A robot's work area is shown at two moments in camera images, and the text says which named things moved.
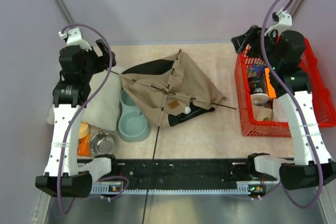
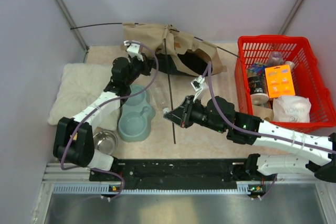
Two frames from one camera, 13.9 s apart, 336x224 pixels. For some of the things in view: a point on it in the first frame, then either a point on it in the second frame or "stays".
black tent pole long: [169, 91] → [143, 24]
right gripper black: [252, 36] → [182, 115]
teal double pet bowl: [133, 126] stays
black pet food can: [258, 89] stays
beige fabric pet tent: [164, 90] → [173, 41]
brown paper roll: [263, 113] stays
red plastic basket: [323, 102] stays
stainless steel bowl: [104, 142] stays
